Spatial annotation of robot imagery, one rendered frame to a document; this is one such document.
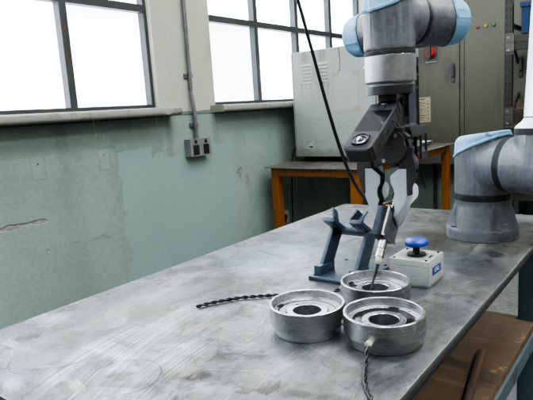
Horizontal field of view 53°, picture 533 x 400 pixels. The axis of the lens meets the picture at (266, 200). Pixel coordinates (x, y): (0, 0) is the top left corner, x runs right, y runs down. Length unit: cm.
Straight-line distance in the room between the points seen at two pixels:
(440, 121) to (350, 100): 172
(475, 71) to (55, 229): 340
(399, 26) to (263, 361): 49
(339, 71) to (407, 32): 229
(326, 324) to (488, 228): 58
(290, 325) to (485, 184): 63
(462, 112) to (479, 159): 343
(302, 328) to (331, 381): 10
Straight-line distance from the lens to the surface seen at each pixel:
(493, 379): 120
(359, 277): 88
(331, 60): 313
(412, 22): 83
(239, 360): 70
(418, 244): 93
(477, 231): 121
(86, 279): 241
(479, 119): 458
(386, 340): 68
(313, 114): 319
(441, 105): 467
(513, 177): 116
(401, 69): 81
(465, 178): 122
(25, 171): 222
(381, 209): 83
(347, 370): 66
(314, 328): 71
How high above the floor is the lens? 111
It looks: 10 degrees down
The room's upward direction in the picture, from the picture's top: 4 degrees counter-clockwise
